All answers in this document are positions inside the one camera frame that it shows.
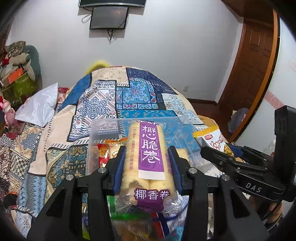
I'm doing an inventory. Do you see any red chip bag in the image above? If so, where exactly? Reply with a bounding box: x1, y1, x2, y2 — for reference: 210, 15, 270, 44
97, 144, 109, 168

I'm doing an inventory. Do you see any clear plastic storage bin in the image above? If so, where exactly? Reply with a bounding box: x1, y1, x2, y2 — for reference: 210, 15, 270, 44
85, 115, 204, 223

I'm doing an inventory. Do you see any grey green stuffed cushion pile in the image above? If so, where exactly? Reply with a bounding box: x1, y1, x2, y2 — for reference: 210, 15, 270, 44
1, 41, 41, 81

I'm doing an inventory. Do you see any blue white red snack bag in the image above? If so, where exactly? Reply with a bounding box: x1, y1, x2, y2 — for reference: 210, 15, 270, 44
151, 208, 187, 240

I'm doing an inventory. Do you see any small black wall monitor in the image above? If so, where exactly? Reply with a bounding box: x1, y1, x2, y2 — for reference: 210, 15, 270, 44
89, 6, 129, 30

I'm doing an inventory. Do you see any pink plush toy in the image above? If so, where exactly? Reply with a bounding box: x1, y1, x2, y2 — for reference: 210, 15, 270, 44
1, 99, 16, 129

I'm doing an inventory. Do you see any person right hand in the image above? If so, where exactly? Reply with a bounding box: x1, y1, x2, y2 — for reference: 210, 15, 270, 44
248, 196, 283, 223

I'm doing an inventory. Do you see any yellow red snack bag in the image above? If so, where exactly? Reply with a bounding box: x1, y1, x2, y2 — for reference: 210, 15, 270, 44
193, 125, 234, 157

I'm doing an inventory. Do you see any brown wooden door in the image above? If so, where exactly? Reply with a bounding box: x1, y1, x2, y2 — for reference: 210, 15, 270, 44
218, 1, 280, 142

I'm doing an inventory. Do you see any purple label egg roll pack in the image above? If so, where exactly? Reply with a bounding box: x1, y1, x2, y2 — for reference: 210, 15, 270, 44
115, 118, 183, 213

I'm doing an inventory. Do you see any green patterned box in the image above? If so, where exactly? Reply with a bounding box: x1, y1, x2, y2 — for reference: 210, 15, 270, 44
2, 73, 37, 106

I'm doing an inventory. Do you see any patchwork patterned bed quilt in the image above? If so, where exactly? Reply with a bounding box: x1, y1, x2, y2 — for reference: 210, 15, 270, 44
0, 66, 232, 241

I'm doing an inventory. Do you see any yellow round object behind bed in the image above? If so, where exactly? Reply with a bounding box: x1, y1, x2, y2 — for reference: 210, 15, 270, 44
84, 60, 111, 76

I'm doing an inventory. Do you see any large black wall television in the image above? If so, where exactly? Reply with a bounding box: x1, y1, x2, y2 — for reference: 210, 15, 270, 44
79, 0, 146, 8

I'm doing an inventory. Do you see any white pillow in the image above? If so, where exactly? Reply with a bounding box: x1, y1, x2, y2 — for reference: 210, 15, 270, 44
15, 83, 58, 127

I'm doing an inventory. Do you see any orange box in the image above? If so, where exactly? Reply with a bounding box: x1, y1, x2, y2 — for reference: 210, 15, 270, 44
1, 68, 23, 87

